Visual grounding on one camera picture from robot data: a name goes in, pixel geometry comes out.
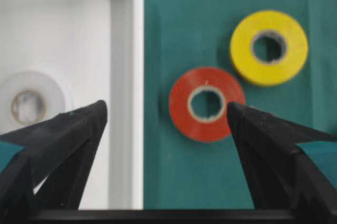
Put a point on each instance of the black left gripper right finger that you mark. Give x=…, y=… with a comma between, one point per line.
x=285, y=184

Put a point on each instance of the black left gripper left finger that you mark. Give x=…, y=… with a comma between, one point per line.
x=53, y=162

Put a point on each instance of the white tape roll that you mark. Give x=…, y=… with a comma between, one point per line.
x=28, y=98

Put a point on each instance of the red tape roll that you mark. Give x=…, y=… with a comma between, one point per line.
x=194, y=82

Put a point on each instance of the yellow tape roll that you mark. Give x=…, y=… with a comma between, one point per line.
x=286, y=31

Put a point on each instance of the white plastic case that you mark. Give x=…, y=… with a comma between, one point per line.
x=94, y=50

